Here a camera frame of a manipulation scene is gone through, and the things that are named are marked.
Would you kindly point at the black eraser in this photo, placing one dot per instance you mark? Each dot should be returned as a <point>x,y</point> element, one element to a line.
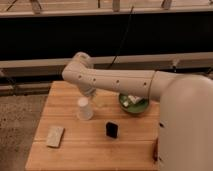
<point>111,129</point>

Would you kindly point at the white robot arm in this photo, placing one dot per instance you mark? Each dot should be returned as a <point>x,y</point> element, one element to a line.
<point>185,129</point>

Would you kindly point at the brown wooden-handled tool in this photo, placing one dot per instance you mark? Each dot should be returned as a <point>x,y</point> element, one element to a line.
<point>155,151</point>

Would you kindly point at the green bowl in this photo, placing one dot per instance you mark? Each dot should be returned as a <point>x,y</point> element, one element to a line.
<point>129,107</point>

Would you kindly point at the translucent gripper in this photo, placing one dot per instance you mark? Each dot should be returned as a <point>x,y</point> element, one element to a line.
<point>97,99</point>

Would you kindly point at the grey sponge block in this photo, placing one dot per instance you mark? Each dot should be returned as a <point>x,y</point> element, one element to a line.
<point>54,136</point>

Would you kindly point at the white tube in bowl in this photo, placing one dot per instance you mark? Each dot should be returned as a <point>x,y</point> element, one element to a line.
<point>134,99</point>

